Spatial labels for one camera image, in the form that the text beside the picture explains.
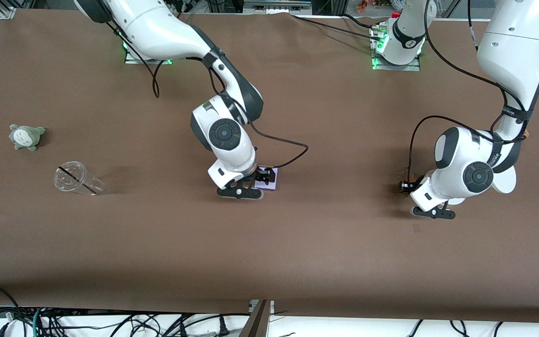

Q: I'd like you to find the brown lion statue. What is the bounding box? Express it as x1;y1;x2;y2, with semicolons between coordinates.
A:
403;169;416;198

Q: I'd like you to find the brown table cover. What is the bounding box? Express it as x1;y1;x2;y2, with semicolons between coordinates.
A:
0;8;539;323

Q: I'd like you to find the white round stand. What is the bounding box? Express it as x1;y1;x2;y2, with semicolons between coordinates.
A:
445;164;517;207

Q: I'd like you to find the clear plastic cup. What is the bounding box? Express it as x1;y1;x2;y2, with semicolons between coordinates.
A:
54;161;104;196

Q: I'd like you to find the black straw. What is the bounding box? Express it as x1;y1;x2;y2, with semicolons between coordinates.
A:
58;167;99;195

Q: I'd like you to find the grey green plush toy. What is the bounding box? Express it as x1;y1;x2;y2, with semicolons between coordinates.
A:
9;124;46;152

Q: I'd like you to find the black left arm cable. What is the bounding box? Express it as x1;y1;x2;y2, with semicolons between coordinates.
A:
408;0;530;181

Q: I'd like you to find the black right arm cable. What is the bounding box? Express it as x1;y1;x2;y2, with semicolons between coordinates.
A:
106;21;310;169

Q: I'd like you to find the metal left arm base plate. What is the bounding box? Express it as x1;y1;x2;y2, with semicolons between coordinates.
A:
371;26;421;72

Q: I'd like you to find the aluminium frame leg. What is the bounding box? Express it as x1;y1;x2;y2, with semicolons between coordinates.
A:
239;300;275;337

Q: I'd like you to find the black cable to arm base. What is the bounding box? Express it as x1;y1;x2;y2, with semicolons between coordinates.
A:
291;13;387;40

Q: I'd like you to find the aluminium frame profile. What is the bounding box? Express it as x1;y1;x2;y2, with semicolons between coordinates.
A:
244;0;313;15

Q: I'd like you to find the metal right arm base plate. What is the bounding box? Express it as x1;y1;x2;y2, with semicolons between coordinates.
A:
124;40;174;65

